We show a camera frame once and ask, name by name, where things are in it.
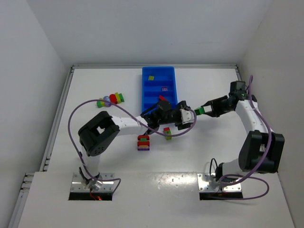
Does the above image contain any small red lego brick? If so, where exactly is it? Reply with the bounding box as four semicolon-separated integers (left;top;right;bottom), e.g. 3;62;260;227
163;127;170;133

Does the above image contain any lime lego brick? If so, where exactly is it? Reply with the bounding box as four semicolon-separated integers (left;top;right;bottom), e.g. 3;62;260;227
164;130;172;140

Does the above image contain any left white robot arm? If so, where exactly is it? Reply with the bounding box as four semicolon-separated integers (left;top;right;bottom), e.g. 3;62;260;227
78;100;196;184

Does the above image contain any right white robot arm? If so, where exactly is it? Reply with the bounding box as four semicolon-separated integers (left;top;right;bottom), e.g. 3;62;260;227
201;81;285;183

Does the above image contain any blue divided plastic tray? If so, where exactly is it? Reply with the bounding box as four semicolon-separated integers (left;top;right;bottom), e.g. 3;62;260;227
142;66;178;111

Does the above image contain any purple base lego brick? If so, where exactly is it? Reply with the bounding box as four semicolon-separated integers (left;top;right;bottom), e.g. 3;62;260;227
137;145;150;151

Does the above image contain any red round lego brick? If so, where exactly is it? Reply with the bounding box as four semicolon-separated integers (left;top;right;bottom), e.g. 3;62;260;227
109;94;118;104

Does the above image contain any purple round lego brick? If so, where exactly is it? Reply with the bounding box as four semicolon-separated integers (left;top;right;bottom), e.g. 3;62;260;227
103;96;112;107

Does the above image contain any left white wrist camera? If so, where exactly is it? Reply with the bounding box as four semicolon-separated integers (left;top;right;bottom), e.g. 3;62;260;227
180;109;194;124

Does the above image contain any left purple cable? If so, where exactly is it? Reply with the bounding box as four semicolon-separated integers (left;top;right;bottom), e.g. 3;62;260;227
67;99;198;198

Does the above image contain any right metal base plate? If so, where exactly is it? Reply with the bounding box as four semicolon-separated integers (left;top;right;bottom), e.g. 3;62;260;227
197;172;242;193

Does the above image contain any metal base plate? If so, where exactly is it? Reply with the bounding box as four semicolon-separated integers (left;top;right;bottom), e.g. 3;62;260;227
197;172;242;193
70;173;114;193

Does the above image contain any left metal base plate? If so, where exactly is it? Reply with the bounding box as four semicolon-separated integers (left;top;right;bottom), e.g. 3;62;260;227
70;173;114;193

